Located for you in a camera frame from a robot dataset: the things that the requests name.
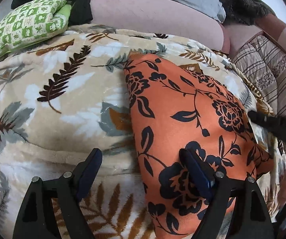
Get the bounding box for black cloth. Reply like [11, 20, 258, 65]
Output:
[11, 0, 93, 28]

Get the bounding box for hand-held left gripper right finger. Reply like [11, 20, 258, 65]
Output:
[179, 149, 275, 239]

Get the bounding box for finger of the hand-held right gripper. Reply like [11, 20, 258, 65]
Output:
[248, 111, 286, 152]

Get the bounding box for striped quilt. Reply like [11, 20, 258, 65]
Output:
[231, 35, 286, 122]

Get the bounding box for dark furry cloth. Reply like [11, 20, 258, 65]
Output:
[219, 0, 273, 26]

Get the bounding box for orange floral garment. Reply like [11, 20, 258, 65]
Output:
[123, 52, 275, 239]

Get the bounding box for green patterned pillow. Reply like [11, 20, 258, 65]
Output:
[0, 0, 73, 72]

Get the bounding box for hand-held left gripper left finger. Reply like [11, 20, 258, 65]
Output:
[13, 148, 103, 239]

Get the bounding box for beige leaf print blanket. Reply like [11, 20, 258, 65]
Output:
[0, 24, 286, 239]

